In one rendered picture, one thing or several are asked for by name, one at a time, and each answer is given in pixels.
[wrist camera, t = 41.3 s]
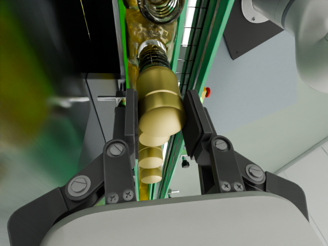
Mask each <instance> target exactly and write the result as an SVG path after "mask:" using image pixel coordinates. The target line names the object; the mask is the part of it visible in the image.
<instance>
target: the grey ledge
mask: <svg viewBox="0 0 328 246"><path fill-rule="evenodd" d="M118 76H121V73H88V75H87V78H86V80H87V83H88V86H89V90H90V93H91V96H92V99H93V102H94V106H95V109H96V112H97V115H98V118H99V121H100V124H101V128H102V131H103V135H104V138H105V141H106V143H107V142H108V141H110V140H112V139H113V128H114V119H115V107H117V104H116V101H98V96H115V95H116V91H119V89H120V88H119V86H118Z"/></svg>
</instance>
